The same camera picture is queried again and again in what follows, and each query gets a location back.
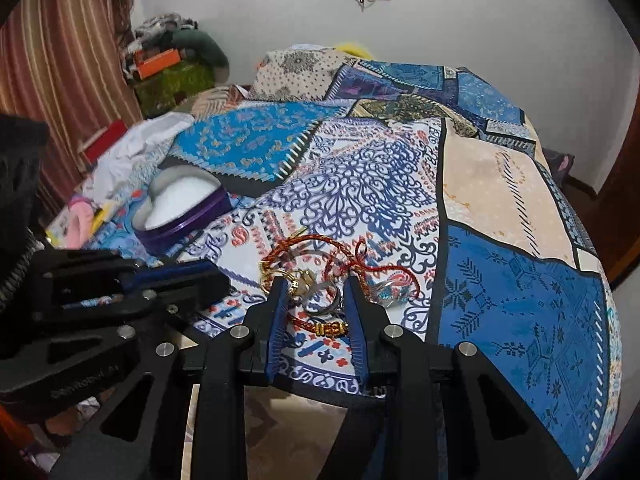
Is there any braided black white cable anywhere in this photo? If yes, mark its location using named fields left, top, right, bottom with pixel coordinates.
left=0, top=238, right=42, bottom=306

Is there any white crumpled cloth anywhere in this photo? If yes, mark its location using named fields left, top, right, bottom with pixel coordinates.
left=79, top=112, right=195, bottom=205

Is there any striped brown curtain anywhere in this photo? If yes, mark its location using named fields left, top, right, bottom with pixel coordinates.
left=1, top=0, right=142, bottom=222

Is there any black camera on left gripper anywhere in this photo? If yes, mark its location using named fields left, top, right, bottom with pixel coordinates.
left=0, top=114, right=49, bottom=275

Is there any green patterned covered stand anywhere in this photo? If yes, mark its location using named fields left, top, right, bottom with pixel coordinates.
left=134, top=60, right=215, bottom=118

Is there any silver ring bracelet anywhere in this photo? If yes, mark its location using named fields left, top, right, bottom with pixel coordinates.
left=292, top=278, right=352, bottom=319

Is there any yellow fluffy pillow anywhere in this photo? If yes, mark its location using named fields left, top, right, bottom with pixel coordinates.
left=334, top=42, right=373, bottom=60

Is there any orange box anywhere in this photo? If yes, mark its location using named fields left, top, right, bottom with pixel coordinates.
left=134, top=49, right=181, bottom=80

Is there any pile of clothes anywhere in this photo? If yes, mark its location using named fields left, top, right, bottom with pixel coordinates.
left=120, top=13, right=229, bottom=81

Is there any red and white box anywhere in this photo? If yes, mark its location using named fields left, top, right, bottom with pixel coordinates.
left=78, top=119, right=128, bottom=166

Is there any blue patchwork bed quilt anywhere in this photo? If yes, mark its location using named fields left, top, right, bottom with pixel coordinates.
left=88, top=48, right=622, bottom=479

